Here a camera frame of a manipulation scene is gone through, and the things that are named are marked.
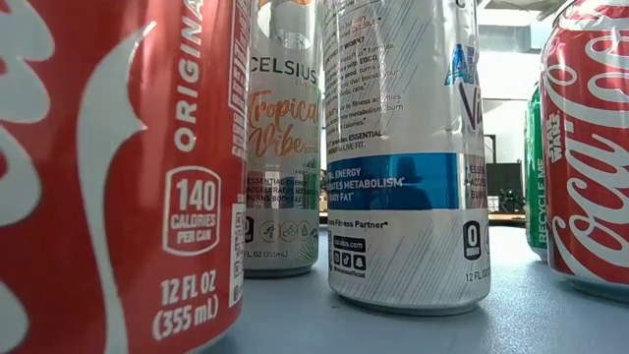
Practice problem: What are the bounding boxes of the green soda can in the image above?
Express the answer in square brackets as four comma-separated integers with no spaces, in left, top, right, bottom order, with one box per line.
[523,83,549,264]

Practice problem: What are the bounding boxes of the red Coca-Cola can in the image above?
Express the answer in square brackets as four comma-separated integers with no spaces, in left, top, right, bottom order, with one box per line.
[0,0,253,354]
[539,0,629,304]

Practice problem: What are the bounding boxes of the Celsius Tropical Vibe can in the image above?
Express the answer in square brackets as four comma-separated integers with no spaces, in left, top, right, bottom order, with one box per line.
[244,0,324,279]

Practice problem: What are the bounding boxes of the Celsius Arctic Vibe can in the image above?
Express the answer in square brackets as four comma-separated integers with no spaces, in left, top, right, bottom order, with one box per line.
[321,0,492,318]

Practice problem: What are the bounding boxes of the black computer monitor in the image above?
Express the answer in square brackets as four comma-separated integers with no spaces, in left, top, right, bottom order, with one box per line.
[485,161,526,215]

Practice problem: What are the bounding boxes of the grey ceiling duct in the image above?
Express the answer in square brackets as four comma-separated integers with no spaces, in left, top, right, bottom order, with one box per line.
[479,24,542,50]

